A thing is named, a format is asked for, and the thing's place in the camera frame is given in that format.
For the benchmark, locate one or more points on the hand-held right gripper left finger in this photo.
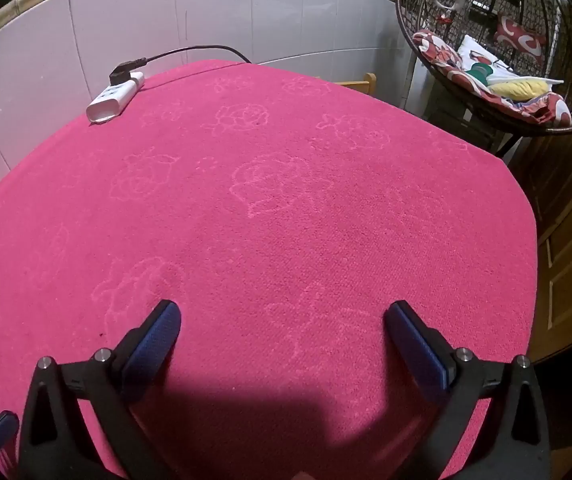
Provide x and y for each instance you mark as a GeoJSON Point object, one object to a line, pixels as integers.
{"type": "Point", "coordinates": [153, 345]}

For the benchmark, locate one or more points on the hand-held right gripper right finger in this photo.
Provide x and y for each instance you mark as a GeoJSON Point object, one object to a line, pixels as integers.
{"type": "Point", "coordinates": [418, 347]}

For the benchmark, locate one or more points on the pink embossed tablecloth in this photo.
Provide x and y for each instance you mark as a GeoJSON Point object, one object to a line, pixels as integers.
{"type": "Point", "coordinates": [266, 235]}

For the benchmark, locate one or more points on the white power strip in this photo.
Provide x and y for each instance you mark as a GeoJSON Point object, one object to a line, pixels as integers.
{"type": "Point", "coordinates": [111, 100]}

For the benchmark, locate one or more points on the yellow wooden chair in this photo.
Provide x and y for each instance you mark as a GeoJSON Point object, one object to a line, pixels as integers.
{"type": "Point", "coordinates": [368, 82]}

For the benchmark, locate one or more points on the yellow pillow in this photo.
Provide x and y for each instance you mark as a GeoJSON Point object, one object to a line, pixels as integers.
{"type": "Point", "coordinates": [516, 89]}

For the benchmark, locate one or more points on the green cloth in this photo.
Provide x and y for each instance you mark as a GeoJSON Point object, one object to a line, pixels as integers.
{"type": "Point", "coordinates": [481, 74]}

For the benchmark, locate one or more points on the red patterned seat cushion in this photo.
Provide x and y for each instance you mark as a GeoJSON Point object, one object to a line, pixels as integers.
{"type": "Point", "coordinates": [441, 57]}

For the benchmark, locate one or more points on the white cushion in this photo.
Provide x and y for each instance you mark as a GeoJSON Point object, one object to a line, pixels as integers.
{"type": "Point", "coordinates": [471, 50]}

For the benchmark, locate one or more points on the red patterned pillow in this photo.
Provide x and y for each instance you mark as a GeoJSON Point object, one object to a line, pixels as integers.
{"type": "Point", "coordinates": [516, 35]}

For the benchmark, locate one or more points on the hanging wicker chair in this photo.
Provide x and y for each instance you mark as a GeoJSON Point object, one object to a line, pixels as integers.
{"type": "Point", "coordinates": [416, 10]}

